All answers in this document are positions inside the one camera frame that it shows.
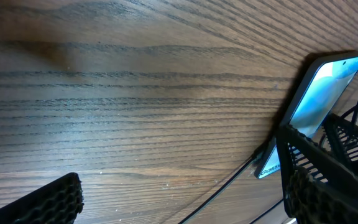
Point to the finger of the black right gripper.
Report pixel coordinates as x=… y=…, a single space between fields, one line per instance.
x=295 y=150
x=343 y=141

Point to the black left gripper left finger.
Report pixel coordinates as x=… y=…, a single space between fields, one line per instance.
x=57 y=202

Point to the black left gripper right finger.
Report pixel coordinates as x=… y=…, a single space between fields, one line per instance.
x=310 y=201

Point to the blue screen smartphone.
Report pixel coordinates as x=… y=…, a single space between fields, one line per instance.
x=322 y=80

